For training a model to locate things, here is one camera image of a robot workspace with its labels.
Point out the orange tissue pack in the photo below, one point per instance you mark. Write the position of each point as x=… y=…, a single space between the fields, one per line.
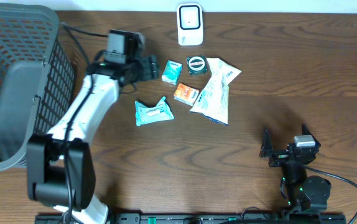
x=186 y=94

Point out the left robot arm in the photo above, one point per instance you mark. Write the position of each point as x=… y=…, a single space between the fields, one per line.
x=60 y=171

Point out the teal wet wipes pack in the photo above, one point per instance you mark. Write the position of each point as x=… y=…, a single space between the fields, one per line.
x=146 y=115

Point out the teal tissue pack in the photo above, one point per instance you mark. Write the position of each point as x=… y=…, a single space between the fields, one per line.
x=172 y=72

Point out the grey plastic mesh basket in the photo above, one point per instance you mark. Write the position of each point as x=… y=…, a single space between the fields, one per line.
x=36 y=78

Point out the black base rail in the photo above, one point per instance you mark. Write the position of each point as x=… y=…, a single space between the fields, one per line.
x=135 y=218

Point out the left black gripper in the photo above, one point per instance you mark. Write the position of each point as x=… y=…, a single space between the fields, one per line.
x=149 y=67

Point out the dark green round-label box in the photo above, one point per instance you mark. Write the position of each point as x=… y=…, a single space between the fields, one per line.
x=197 y=65

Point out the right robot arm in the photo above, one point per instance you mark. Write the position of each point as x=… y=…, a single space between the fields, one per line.
x=306 y=195

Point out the white blue snack bag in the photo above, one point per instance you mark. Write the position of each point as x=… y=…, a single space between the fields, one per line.
x=213 y=100

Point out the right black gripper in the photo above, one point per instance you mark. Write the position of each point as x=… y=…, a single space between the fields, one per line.
x=279 y=155

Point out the white barcode scanner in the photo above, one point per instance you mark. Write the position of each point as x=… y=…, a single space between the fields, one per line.
x=190 y=24

